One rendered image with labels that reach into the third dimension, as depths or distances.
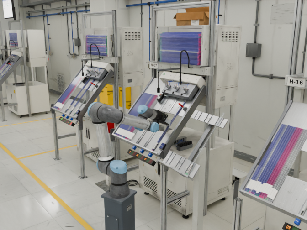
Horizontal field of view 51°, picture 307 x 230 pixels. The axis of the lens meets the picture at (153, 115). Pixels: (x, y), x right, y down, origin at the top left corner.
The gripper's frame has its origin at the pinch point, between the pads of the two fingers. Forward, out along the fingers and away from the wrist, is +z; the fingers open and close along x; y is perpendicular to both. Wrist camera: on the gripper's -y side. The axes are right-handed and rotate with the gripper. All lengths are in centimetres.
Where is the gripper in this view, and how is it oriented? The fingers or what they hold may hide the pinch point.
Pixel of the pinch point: (168, 125)
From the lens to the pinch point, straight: 267.8
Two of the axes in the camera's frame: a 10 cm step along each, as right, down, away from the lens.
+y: 3.8, -9.2, 0.9
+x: -6.3, -1.9, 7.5
